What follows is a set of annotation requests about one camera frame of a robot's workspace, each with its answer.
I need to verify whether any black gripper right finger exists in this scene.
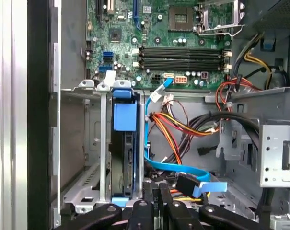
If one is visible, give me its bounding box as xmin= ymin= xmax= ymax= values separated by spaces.
xmin=158 ymin=182 xmax=263 ymax=230

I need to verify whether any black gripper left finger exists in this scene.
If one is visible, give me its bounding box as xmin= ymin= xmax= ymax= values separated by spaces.
xmin=60 ymin=181 xmax=156 ymax=230

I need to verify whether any blue SATA wire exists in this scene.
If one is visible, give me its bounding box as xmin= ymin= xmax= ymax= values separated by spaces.
xmin=144 ymin=74 xmax=228 ymax=198

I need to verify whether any orange red power wire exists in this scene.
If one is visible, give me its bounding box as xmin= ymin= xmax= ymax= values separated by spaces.
xmin=148 ymin=112 xmax=219 ymax=204

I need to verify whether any hard disk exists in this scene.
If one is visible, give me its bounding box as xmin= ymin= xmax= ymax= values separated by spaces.
xmin=110 ymin=88 xmax=145 ymax=208

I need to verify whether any grey metal disk bay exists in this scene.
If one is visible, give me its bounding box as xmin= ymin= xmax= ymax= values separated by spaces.
xmin=60 ymin=80 xmax=145 ymax=214

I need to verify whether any grey optical drive cage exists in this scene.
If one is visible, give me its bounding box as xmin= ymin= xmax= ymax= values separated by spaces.
xmin=204 ymin=86 xmax=290 ymax=190

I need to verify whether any black open PC case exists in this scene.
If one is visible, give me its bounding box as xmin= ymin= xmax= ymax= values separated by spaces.
xmin=27 ymin=0 xmax=290 ymax=230

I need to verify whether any black RAM slot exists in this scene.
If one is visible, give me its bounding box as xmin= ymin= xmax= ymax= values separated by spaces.
xmin=139 ymin=53 xmax=226 ymax=59
xmin=139 ymin=64 xmax=226 ymax=71
xmin=139 ymin=46 xmax=226 ymax=54
xmin=139 ymin=58 xmax=226 ymax=65

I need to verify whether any green motherboard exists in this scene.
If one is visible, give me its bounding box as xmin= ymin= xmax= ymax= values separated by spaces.
xmin=85 ymin=0 xmax=233 ymax=91

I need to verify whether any blue expansion slot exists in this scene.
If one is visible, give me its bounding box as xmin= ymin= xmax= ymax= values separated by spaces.
xmin=133 ymin=0 xmax=140 ymax=24

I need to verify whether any black expansion slot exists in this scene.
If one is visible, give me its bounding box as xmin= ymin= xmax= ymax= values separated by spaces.
xmin=95 ymin=0 xmax=103 ymax=22

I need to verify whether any metal socket cover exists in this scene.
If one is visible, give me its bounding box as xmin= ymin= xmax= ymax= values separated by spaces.
xmin=197 ymin=0 xmax=245 ymax=32

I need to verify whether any grey power supply unit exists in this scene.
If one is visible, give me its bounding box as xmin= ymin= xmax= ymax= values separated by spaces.
xmin=240 ymin=0 xmax=290 ymax=41

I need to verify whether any thick black cable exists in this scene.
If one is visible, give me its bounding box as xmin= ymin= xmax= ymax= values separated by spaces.
xmin=180 ymin=112 xmax=260 ymax=149

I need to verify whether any small white plug wire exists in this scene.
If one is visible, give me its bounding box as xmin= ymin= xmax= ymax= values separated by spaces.
xmin=160 ymin=94 xmax=191 ymax=115

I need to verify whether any red orange wire bundle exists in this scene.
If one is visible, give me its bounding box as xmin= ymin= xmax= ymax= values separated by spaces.
xmin=215 ymin=75 xmax=263 ymax=113

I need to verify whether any yellow black wire bundle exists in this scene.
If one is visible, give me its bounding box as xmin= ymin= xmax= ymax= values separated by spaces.
xmin=232 ymin=33 xmax=274 ymax=80

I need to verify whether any wire locking lever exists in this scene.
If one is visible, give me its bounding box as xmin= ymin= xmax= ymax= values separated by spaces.
xmin=197 ymin=23 xmax=245 ymax=37

